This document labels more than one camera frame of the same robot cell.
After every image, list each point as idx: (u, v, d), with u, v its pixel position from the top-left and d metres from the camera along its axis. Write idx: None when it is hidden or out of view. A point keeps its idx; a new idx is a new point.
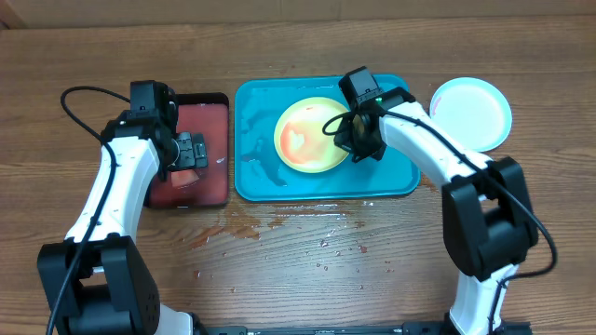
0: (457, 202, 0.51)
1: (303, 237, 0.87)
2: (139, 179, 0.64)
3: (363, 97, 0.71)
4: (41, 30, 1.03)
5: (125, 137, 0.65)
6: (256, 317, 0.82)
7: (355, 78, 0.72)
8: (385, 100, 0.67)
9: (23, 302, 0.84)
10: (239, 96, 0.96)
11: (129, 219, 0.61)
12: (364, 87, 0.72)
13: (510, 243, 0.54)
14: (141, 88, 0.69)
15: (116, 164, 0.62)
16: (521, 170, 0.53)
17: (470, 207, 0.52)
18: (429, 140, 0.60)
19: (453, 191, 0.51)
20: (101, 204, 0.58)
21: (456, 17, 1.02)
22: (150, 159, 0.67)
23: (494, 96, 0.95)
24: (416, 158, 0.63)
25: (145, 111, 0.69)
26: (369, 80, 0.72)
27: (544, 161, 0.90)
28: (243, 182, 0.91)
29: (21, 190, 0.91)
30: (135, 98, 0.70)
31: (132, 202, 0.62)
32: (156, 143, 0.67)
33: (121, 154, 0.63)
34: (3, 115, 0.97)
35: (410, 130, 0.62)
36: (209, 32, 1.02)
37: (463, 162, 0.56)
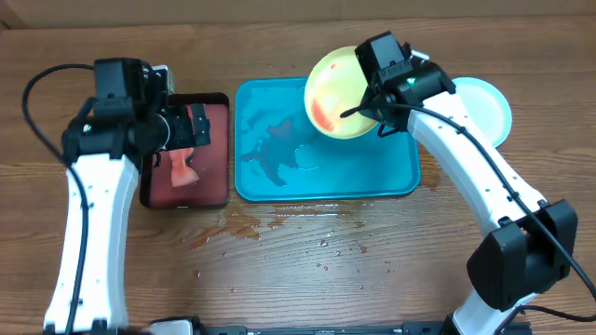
0: (506, 252, 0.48)
1: (303, 237, 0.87)
2: (119, 212, 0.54)
3: (386, 71, 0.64)
4: (41, 30, 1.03)
5: (95, 140, 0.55)
6: (256, 317, 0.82)
7: (376, 46, 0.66)
8: (418, 80, 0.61)
9: (22, 302, 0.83)
10: (239, 96, 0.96)
11: (116, 274, 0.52)
12: (389, 58, 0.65)
13: (547, 282, 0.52)
14: (109, 73, 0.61)
15: (88, 204, 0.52)
16: (575, 217, 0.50)
17: (518, 257, 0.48)
18: (474, 159, 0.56)
19: (504, 242, 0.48)
20: (79, 269, 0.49)
21: (455, 17, 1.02)
22: (128, 177, 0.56)
23: (494, 95, 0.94)
24: (449, 165, 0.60)
25: (115, 100, 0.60)
26: (393, 49, 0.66)
27: (544, 161, 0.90)
28: (243, 182, 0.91)
29: (20, 190, 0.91)
30: (101, 84, 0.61)
31: (116, 247, 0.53)
32: (128, 145, 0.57)
33: (91, 187, 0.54)
34: (3, 115, 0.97)
35: (452, 142, 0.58)
36: (209, 32, 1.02)
37: (515, 200, 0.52)
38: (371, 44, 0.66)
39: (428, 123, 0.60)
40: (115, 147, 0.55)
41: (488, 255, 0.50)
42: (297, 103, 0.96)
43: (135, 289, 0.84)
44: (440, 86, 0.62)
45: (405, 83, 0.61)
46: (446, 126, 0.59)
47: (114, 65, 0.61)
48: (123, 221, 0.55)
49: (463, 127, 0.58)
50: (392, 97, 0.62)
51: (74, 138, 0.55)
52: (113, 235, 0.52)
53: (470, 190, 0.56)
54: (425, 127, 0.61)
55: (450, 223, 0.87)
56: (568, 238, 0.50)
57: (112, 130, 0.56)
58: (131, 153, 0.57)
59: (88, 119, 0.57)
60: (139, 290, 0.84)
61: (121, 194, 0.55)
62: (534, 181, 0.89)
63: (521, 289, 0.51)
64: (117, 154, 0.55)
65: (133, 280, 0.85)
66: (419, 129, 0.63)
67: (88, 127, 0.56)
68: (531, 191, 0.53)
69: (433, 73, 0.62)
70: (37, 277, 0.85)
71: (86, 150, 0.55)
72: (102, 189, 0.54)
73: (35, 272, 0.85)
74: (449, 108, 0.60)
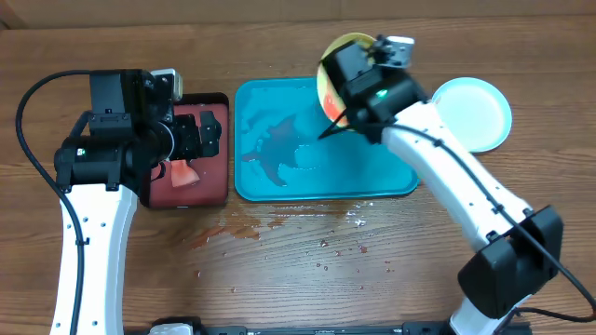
0: (497, 268, 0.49)
1: (303, 237, 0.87)
2: (116, 243, 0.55)
3: (354, 81, 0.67)
4: (41, 30, 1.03)
5: (91, 167, 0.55)
6: (256, 317, 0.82)
7: (342, 58, 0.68)
8: (387, 92, 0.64)
9: (23, 301, 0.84)
10: (239, 96, 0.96)
11: (115, 306, 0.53)
12: (356, 66, 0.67)
13: (536, 286, 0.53)
14: (105, 87, 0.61)
15: (84, 241, 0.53)
16: (559, 220, 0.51)
17: (507, 269, 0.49)
18: (453, 172, 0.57)
19: (494, 259, 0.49)
20: (76, 308, 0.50)
21: (455, 17, 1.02)
22: (127, 205, 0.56)
23: (494, 95, 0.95)
24: (428, 180, 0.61)
25: (113, 115, 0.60)
26: (359, 58, 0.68)
27: (544, 161, 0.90)
28: (243, 182, 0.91)
29: (21, 190, 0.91)
30: (98, 100, 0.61)
31: (114, 280, 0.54)
32: (126, 168, 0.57)
33: (87, 220, 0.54)
34: (3, 115, 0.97)
35: (429, 156, 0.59)
36: (209, 32, 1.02)
37: (500, 212, 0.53)
38: (336, 56, 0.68)
39: (404, 138, 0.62)
40: (111, 175, 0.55)
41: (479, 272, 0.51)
42: (297, 103, 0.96)
43: (136, 289, 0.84)
44: (413, 97, 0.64)
45: (376, 96, 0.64)
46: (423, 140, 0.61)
47: (110, 80, 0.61)
48: (121, 249, 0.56)
49: (439, 140, 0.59)
50: (363, 111, 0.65)
51: (69, 163, 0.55)
52: (110, 271, 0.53)
53: (453, 204, 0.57)
54: (401, 142, 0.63)
55: (450, 223, 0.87)
56: (555, 242, 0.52)
57: (107, 156, 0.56)
58: (128, 177, 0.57)
59: (84, 141, 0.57)
60: (139, 290, 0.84)
61: (117, 225, 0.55)
62: (534, 181, 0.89)
63: (514, 299, 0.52)
64: (114, 185, 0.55)
65: (133, 280, 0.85)
66: (397, 144, 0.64)
67: (81, 151, 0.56)
68: (515, 200, 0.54)
69: (403, 83, 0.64)
70: (37, 277, 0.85)
71: (81, 175, 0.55)
72: (99, 222, 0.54)
73: (35, 271, 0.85)
74: (423, 122, 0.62)
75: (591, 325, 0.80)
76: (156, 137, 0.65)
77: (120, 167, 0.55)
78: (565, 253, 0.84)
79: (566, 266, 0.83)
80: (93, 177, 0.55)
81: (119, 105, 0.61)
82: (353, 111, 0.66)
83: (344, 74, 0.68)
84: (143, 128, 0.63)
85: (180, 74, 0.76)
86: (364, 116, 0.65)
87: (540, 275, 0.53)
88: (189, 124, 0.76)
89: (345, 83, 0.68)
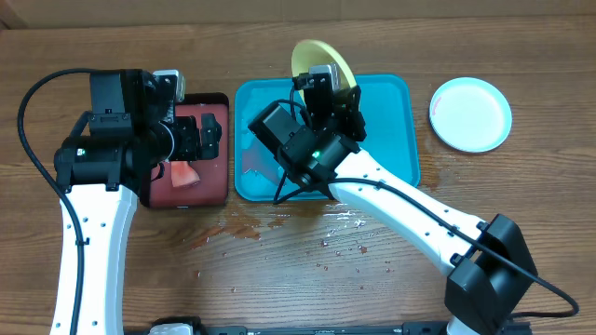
0: (470, 289, 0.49)
1: (303, 238, 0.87)
2: (115, 243, 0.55)
3: (288, 143, 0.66)
4: (41, 30, 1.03)
5: (91, 167, 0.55)
6: (256, 318, 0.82)
7: (270, 123, 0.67)
8: (321, 154, 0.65)
9: (23, 302, 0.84)
10: (239, 96, 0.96)
11: (114, 307, 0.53)
12: (287, 128, 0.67)
13: (519, 292, 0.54)
14: (105, 87, 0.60)
15: (84, 241, 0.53)
16: (514, 227, 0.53)
17: (483, 288, 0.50)
18: (402, 208, 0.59)
19: (464, 282, 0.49)
20: (75, 309, 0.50)
21: (455, 17, 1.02)
22: (127, 206, 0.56)
23: (494, 96, 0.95)
24: (386, 221, 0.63)
25: (113, 115, 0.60)
26: (286, 119, 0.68)
27: (544, 161, 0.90)
28: (243, 183, 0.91)
29: (20, 190, 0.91)
30: (97, 99, 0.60)
31: (114, 281, 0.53)
32: (126, 169, 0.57)
33: (87, 220, 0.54)
34: (3, 116, 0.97)
35: (377, 198, 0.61)
36: (209, 32, 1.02)
37: (456, 234, 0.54)
38: (264, 122, 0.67)
39: (349, 187, 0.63)
40: (111, 176, 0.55)
41: (457, 297, 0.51)
42: None
43: (136, 290, 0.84)
44: (345, 150, 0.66)
45: (313, 159, 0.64)
46: (367, 184, 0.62)
47: (111, 77, 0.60)
48: (120, 249, 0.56)
49: (380, 181, 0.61)
50: (306, 176, 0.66)
51: (69, 163, 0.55)
52: (110, 272, 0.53)
53: (414, 238, 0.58)
54: (347, 193, 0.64)
55: None
56: (520, 248, 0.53)
57: (107, 156, 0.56)
58: (128, 177, 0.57)
59: (84, 141, 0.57)
60: (139, 290, 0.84)
61: (117, 226, 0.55)
62: (534, 181, 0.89)
63: (500, 311, 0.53)
64: (114, 185, 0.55)
65: (133, 279, 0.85)
66: (346, 195, 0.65)
67: (81, 151, 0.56)
68: (466, 217, 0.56)
69: (332, 141, 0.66)
70: (37, 277, 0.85)
71: (81, 175, 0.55)
72: (99, 222, 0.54)
73: (35, 272, 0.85)
74: (359, 168, 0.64)
75: (592, 325, 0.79)
76: (156, 138, 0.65)
77: (120, 167, 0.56)
78: (566, 253, 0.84)
79: (566, 266, 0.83)
80: (93, 178, 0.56)
81: (119, 105, 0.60)
82: (295, 175, 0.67)
83: (277, 139, 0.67)
84: (142, 127, 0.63)
85: (182, 74, 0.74)
86: (308, 180, 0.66)
87: (519, 281, 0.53)
88: (191, 127, 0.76)
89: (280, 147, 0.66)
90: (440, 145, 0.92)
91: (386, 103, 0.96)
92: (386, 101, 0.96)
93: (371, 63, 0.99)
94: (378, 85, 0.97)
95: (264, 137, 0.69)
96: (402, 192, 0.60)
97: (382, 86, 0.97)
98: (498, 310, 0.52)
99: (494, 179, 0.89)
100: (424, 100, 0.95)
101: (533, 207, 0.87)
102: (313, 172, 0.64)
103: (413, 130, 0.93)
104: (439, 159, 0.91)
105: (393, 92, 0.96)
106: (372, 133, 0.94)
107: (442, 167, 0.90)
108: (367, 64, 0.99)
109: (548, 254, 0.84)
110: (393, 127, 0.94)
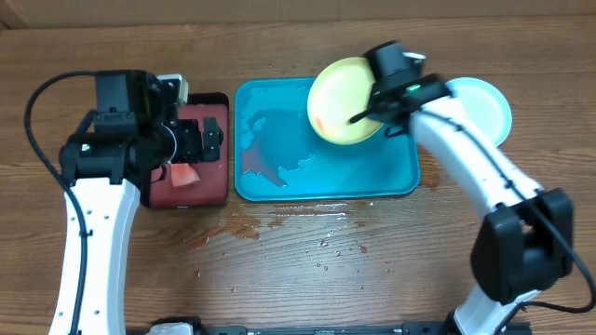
0: (501, 231, 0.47)
1: (303, 237, 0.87)
2: (118, 237, 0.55)
3: (389, 76, 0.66)
4: (40, 30, 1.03)
5: (96, 163, 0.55)
6: (256, 317, 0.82)
7: (386, 53, 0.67)
8: (419, 87, 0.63)
9: (23, 302, 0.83)
10: (239, 96, 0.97)
11: (116, 299, 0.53)
12: (396, 62, 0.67)
13: (547, 275, 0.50)
14: (111, 87, 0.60)
15: (88, 232, 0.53)
16: (570, 204, 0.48)
17: (514, 242, 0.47)
18: (470, 153, 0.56)
19: (497, 221, 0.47)
20: (78, 298, 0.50)
21: (455, 17, 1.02)
22: (129, 200, 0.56)
23: (494, 95, 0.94)
24: (450, 165, 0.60)
25: (117, 113, 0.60)
26: (400, 57, 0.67)
27: (544, 161, 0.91)
28: (243, 183, 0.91)
29: (20, 190, 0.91)
30: (102, 97, 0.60)
31: (116, 271, 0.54)
32: (130, 166, 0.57)
33: (90, 212, 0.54)
34: (3, 116, 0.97)
35: (450, 140, 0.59)
36: (209, 32, 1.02)
37: (511, 188, 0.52)
38: (377, 53, 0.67)
39: (432, 124, 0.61)
40: (115, 169, 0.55)
41: (487, 242, 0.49)
42: (297, 103, 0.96)
43: (136, 290, 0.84)
44: (444, 93, 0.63)
45: (408, 91, 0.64)
46: (447, 127, 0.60)
47: (116, 77, 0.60)
48: (124, 243, 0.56)
49: (461, 126, 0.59)
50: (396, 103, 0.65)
51: (74, 157, 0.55)
52: (112, 263, 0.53)
53: (469, 181, 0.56)
54: (426, 127, 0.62)
55: (450, 223, 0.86)
56: (565, 228, 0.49)
57: (111, 152, 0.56)
58: (131, 172, 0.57)
59: (88, 138, 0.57)
60: (139, 290, 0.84)
61: (121, 219, 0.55)
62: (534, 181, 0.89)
63: (522, 284, 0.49)
64: (116, 179, 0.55)
65: (133, 280, 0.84)
66: (425, 132, 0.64)
67: (86, 145, 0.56)
68: (527, 180, 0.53)
69: (435, 84, 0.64)
70: (37, 277, 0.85)
71: (86, 170, 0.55)
72: (101, 215, 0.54)
73: (35, 272, 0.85)
74: (448, 110, 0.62)
75: (592, 325, 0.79)
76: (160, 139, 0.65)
77: (124, 162, 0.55)
78: None
79: None
80: (97, 173, 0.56)
81: (123, 103, 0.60)
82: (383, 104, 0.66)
83: (382, 71, 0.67)
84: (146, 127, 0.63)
85: (184, 79, 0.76)
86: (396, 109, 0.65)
87: (551, 264, 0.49)
88: (193, 129, 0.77)
89: (384, 77, 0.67)
90: None
91: None
92: None
93: None
94: None
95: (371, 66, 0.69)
96: (479, 140, 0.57)
97: None
98: (521, 280, 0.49)
99: None
100: None
101: None
102: (405, 100, 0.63)
103: None
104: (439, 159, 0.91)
105: None
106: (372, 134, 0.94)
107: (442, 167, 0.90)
108: None
109: None
110: None
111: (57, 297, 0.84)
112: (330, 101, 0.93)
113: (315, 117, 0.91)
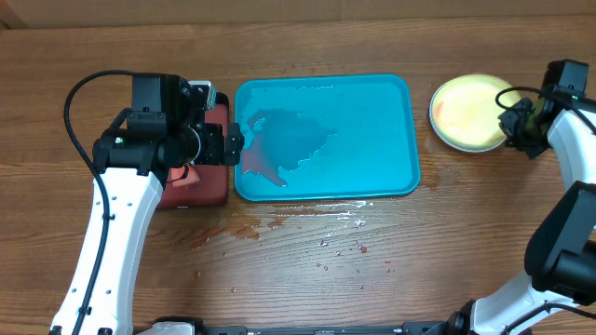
0: (582, 195, 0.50)
1: (303, 237, 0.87)
2: (138, 225, 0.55)
3: (560, 87, 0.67)
4: (40, 30, 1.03)
5: (127, 158, 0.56)
6: (256, 317, 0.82)
7: (570, 67, 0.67)
8: (584, 100, 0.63)
9: (23, 301, 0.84)
10: (239, 96, 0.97)
11: (128, 281, 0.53)
12: (575, 81, 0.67)
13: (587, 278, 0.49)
14: (146, 85, 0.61)
15: (110, 215, 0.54)
16: None
17: (585, 215, 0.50)
18: None
19: (583, 189, 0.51)
20: (92, 276, 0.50)
21: (455, 17, 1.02)
22: (153, 193, 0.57)
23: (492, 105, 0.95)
24: (566, 156, 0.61)
25: (150, 113, 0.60)
26: (581, 79, 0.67)
27: (544, 161, 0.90)
28: (243, 183, 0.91)
29: (21, 190, 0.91)
30: (136, 97, 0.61)
31: (132, 257, 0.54)
32: (159, 163, 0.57)
33: (115, 198, 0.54)
34: (2, 115, 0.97)
35: (583, 139, 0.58)
36: (209, 32, 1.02)
37: None
38: (565, 62, 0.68)
39: (575, 124, 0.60)
40: (143, 162, 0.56)
41: (561, 210, 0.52)
42: (297, 103, 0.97)
43: (136, 290, 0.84)
44: None
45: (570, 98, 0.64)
46: (585, 127, 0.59)
47: (151, 79, 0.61)
48: (143, 230, 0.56)
49: None
50: (550, 103, 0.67)
51: (106, 148, 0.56)
52: (129, 247, 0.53)
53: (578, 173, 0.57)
54: (565, 125, 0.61)
55: (451, 223, 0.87)
56: None
57: (141, 146, 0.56)
58: (158, 168, 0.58)
59: (122, 132, 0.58)
60: (139, 290, 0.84)
61: (142, 207, 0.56)
62: (534, 181, 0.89)
63: (569, 270, 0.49)
64: (144, 170, 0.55)
65: None
66: (560, 129, 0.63)
67: (119, 139, 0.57)
68: None
69: None
70: (37, 277, 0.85)
71: (116, 161, 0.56)
72: (125, 202, 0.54)
73: (35, 271, 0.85)
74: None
75: (591, 325, 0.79)
76: (186, 140, 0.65)
77: (153, 156, 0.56)
78: None
79: None
80: (124, 166, 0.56)
81: (156, 104, 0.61)
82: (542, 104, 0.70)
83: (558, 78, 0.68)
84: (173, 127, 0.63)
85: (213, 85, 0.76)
86: (547, 108, 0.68)
87: None
88: (217, 133, 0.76)
89: (554, 85, 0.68)
90: (440, 145, 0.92)
91: (386, 103, 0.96)
92: (386, 100, 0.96)
93: (371, 63, 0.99)
94: (379, 85, 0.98)
95: (551, 74, 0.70)
96: None
97: (380, 86, 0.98)
98: (571, 261, 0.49)
99: (494, 179, 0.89)
100: (423, 100, 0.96)
101: (533, 208, 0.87)
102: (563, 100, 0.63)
103: (413, 129, 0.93)
104: (439, 159, 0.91)
105: (393, 91, 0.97)
106: (372, 133, 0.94)
107: (442, 166, 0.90)
108: (367, 64, 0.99)
109: None
110: (393, 127, 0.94)
111: (57, 297, 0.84)
112: (459, 103, 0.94)
113: (440, 99, 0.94)
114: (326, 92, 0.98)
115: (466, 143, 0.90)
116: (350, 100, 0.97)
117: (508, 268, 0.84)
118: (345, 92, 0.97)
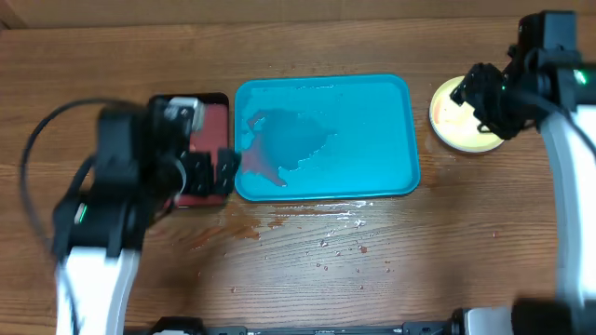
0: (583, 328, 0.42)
1: (303, 237, 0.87)
2: (115, 316, 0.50)
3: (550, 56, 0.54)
4: (40, 30, 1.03)
5: (92, 234, 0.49)
6: (256, 317, 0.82)
7: (553, 22, 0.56)
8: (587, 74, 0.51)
9: (23, 301, 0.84)
10: (238, 96, 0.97)
11: None
12: (563, 40, 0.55)
13: None
14: (110, 129, 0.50)
15: (79, 316, 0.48)
16: None
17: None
18: None
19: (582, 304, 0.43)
20: None
21: (456, 17, 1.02)
22: (127, 275, 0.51)
23: None
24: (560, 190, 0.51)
25: (117, 166, 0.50)
26: (568, 31, 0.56)
27: (545, 161, 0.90)
28: (243, 182, 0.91)
29: (20, 190, 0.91)
30: (101, 142, 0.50)
31: None
32: (129, 232, 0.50)
33: (82, 294, 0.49)
34: (3, 115, 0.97)
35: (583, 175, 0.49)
36: (209, 32, 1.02)
37: None
38: (547, 15, 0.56)
39: (575, 142, 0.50)
40: (112, 237, 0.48)
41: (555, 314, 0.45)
42: (297, 103, 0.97)
43: (135, 290, 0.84)
44: None
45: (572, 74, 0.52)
46: (585, 150, 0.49)
47: (116, 124, 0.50)
48: (124, 297, 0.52)
49: None
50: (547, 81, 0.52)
51: (67, 225, 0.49)
52: (109, 323, 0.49)
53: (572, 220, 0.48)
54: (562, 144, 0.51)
55: (450, 223, 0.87)
56: None
57: (108, 215, 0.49)
58: (132, 236, 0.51)
59: (86, 197, 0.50)
60: (139, 290, 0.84)
61: (116, 298, 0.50)
62: (534, 181, 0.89)
63: None
64: (114, 253, 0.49)
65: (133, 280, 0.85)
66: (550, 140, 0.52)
67: (82, 208, 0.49)
68: None
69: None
70: (37, 277, 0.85)
71: (80, 238, 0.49)
72: (95, 299, 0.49)
73: (36, 271, 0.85)
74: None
75: None
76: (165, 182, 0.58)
77: (123, 228, 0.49)
78: None
79: None
80: (90, 242, 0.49)
81: (125, 151, 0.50)
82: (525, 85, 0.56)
83: (541, 41, 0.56)
84: (153, 172, 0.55)
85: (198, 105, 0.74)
86: (543, 87, 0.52)
87: None
88: (204, 160, 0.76)
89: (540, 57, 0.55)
90: (440, 144, 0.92)
91: (386, 103, 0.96)
92: (386, 101, 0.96)
93: (371, 63, 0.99)
94: (378, 85, 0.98)
95: (526, 36, 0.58)
96: None
97: (380, 86, 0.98)
98: None
99: (494, 179, 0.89)
100: (423, 100, 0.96)
101: (533, 208, 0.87)
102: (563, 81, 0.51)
103: (413, 129, 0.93)
104: (439, 159, 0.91)
105: (393, 92, 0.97)
106: (372, 133, 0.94)
107: (441, 167, 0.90)
108: (367, 64, 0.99)
109: (548, 254, 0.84)
110: (393, 127, 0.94)
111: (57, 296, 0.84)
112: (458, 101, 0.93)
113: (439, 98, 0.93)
114: (326, 92, 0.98)
115: (477, 146, 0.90)
116: (349, 100, 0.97)
117: (508, 269, 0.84)
118: (345, 92, 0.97)
